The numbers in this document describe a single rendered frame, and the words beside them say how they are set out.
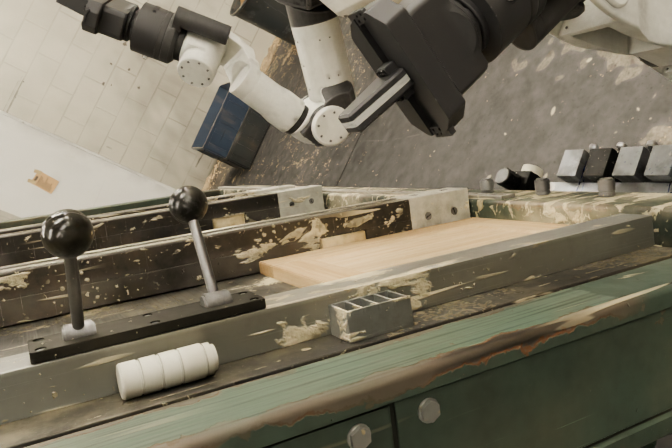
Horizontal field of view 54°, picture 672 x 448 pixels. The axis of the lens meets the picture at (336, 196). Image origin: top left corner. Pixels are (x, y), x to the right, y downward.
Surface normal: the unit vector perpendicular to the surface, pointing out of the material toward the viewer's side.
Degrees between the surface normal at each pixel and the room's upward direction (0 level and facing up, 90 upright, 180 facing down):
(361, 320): 89
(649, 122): 0
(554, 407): 90
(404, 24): 90
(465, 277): 90
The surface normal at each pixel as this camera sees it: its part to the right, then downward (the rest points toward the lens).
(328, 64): 0.30, 0.32
